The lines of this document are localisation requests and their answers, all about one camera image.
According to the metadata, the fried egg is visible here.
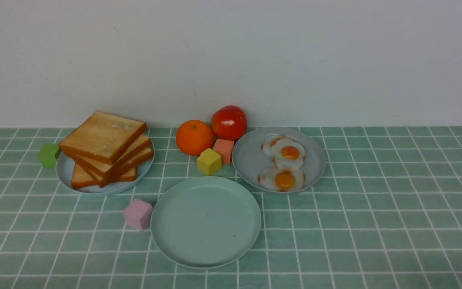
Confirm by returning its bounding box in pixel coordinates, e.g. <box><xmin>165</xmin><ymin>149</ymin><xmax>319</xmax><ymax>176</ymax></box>
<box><xmin>258</xmin><ymin>166</ymin><xmax>306</xmax><ymax>192</ymax></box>
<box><xmin>271</xmin><ymin>137</ymin><xmax>306</xmax><ymax>171</ymax></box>
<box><xmin>261</xmin><ymin>135</ymin><xmax>290</xmax><ymax>156</ymax></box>

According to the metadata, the salmon cube block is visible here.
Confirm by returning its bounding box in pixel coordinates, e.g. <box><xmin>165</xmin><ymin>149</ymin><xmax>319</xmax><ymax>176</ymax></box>
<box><xmin>213</xmin><ymin>138</ymin><xmax>235</xmax><ymax>165</ymax></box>

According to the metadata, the red tomato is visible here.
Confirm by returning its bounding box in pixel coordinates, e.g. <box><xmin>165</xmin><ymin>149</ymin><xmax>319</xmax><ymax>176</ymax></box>
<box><xmin>211</xmin><ymin>106</ymin><xmax>248</xmax><ymax>141</ymax></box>

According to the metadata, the grey egg plate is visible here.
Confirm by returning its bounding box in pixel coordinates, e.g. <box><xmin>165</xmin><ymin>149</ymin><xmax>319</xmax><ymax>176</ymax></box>
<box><xmin>232</xmin><ymin>127</ymin><xmax>326</xmax><ymax>194</ymax></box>

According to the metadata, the yellow cube block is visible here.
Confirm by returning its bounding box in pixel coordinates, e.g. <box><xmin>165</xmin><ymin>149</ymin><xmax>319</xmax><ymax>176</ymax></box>
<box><xmin>197</xmin><ymin>148</ymin><xmax>222</xmax><ymax>176</ymax></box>

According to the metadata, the orange fruit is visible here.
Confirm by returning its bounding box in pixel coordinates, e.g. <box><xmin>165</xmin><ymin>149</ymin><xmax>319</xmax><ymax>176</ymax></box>
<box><xmin>176</xmin><ymin>120</ymin><xmax>215</xmax><ymax>156</ymax></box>

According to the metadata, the mint green centre plate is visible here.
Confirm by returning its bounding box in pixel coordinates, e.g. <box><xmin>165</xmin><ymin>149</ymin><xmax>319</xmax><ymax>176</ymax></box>
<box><xmin>150</xmin><ymin>176</ymin><xmax>262</xmax><ymax>269</ymax></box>

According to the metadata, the pink cube block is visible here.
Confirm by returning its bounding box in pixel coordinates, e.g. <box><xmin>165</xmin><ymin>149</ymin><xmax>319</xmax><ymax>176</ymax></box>
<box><xmin>124</xmin><ymin>199</ymin><xmax>153</xmax><ymax>231</ymax></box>

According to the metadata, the light blue bread plate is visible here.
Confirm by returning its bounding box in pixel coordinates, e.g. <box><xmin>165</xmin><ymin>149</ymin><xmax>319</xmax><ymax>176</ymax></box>
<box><xmin>56</xmin><ymin>138</ymin><xmax>154</xmax><ymax>195</ymax></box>

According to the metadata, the green cube block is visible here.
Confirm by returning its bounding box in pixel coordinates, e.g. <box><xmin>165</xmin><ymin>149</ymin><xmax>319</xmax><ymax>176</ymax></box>
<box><xmin>38</xmin><ymin>143</ymin><xmax>61</xmax><ymax>168</ymax></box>

